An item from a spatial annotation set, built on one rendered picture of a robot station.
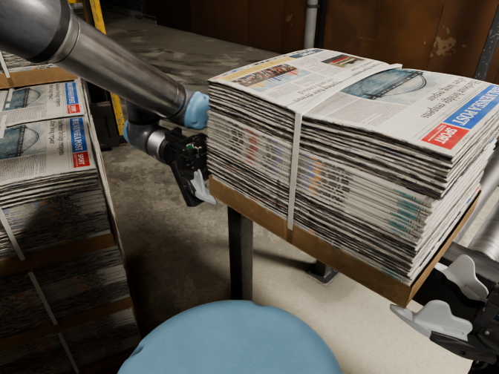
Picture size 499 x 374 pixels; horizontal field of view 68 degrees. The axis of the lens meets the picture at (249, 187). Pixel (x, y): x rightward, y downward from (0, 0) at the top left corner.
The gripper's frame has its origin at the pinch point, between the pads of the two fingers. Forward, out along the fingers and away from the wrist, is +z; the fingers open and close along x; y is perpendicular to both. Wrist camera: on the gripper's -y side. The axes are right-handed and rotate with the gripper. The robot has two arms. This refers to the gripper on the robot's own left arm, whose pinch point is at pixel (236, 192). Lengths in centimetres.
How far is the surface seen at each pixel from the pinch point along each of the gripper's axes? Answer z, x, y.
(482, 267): 41.4, 11.1, 0.4
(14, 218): -31.9, -31.5, -5.9
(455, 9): -62, 325, -5
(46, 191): -28.7, -25.1, -1.0
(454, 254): 37.3, 10.9, 0.4
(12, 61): -83, -8, 11
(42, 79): -80, -3, 5
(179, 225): -81, 40, -79
